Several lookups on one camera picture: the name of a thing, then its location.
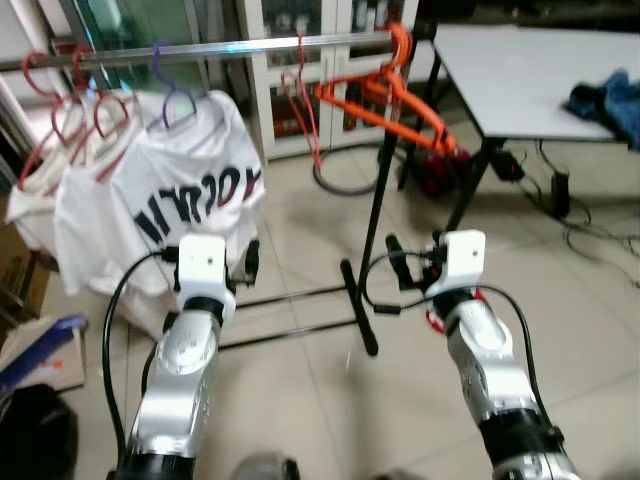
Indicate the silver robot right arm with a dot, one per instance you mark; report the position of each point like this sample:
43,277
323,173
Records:
490,370

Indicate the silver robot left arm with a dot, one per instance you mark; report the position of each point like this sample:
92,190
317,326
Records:
185,370

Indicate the thin red hanger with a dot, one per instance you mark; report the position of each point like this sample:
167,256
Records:
305,120

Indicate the purple plastic hanger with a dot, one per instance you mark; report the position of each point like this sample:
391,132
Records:
166,95

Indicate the dark red plastic hanger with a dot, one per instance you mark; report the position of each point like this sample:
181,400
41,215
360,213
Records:
78,70
28,75

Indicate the red crumpled cloth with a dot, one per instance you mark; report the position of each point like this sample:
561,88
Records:
433,318

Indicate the red vacuum cleaner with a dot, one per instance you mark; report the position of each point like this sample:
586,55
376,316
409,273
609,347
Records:
440,170

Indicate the white black-print t-shirt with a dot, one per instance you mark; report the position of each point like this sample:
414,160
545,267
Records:
190,160

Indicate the black power adapter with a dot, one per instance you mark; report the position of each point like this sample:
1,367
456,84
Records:
508,166

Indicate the black power strip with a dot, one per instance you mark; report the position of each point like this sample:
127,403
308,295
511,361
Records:
559,195

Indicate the bunch of orange hangers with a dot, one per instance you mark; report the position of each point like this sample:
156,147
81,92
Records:
385,90

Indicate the grey robot left leg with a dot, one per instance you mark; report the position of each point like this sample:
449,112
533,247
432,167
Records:
265,470

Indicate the white table black legs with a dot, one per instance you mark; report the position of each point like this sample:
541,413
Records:
520,80

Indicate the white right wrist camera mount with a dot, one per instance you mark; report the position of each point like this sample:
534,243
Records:
462,258

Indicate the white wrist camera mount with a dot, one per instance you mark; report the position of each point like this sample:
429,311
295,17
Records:
462,258
203,262

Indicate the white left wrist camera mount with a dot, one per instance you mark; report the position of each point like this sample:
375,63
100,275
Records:
203,262

